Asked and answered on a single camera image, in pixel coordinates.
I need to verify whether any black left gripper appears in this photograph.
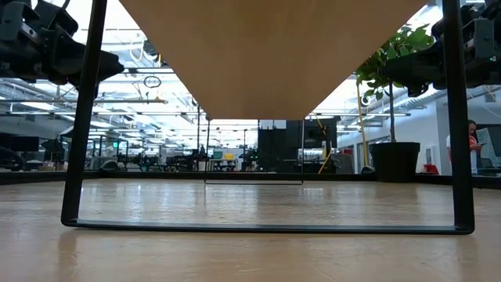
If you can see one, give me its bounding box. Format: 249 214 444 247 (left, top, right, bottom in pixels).
0 0 125 85

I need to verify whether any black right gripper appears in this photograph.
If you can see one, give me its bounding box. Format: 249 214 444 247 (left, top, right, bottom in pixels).
385 0 501 98

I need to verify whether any green leafy plant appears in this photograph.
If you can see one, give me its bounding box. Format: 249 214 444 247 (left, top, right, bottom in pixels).
354 23 436 144

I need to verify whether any person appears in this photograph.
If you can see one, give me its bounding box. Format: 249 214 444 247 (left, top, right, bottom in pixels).
445 119 488 175

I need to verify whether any black plant pot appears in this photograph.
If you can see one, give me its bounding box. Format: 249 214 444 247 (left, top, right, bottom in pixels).
369 141 421 183

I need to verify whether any wooden shelf with black legs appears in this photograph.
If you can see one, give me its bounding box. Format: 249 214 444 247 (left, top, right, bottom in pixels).
60 0 476 236

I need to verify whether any black equipment rack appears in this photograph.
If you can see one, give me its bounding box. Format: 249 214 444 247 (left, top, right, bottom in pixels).
257 117 338 174

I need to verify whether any yellow hanging cable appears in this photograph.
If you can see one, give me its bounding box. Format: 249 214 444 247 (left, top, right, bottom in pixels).
355 82 369 168

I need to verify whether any black aluminium rig frame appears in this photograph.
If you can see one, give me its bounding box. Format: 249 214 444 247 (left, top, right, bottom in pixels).
0 171 501 190

